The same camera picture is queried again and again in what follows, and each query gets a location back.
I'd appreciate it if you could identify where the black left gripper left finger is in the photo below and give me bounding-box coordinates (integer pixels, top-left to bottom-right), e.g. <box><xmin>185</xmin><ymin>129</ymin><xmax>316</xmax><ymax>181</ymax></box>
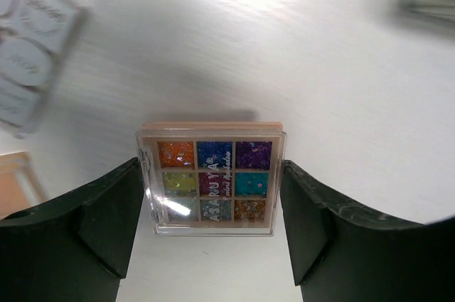
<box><xmin>1</xmin><ymin>158</ymin><xmax>144</xmax><ymax>301</ymax></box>

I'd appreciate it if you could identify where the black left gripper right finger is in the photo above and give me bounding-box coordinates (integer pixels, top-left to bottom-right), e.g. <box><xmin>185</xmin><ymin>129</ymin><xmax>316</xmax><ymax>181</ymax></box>
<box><xmin>280</xmin><ymin>161</ymin><xmax>454</xmax><ymax>301</ymax></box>

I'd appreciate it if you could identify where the nude eyeshadow palette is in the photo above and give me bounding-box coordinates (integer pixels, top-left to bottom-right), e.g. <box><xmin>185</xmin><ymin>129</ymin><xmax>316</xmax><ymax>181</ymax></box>
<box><xmin>1</xmin><ymin>151</ymin><xmax>48</xmax><ymax>219</ymax></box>

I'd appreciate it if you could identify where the colourful eyeshadow palette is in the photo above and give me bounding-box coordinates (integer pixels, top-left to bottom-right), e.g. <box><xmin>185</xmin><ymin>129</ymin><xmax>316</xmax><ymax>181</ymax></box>
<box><xmin>136</xmin><ymin>122</ymin><xmax>287</xmax><ymax>237</ymax></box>

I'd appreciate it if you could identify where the white grey pan palette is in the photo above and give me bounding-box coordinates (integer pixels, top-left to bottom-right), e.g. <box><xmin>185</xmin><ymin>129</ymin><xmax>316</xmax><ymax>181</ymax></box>
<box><xmin>1</xmin><ymin>0</ymin><xmax>90</xmax><ymax>138</ymax></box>

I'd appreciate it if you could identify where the clear acrylic drawer organizer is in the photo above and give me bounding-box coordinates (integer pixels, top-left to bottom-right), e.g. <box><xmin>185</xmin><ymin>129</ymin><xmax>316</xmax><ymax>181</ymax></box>
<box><xmin>397</xmin><ymin>0</ymin><xmax>454</xmax><ymax>28</ymax></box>

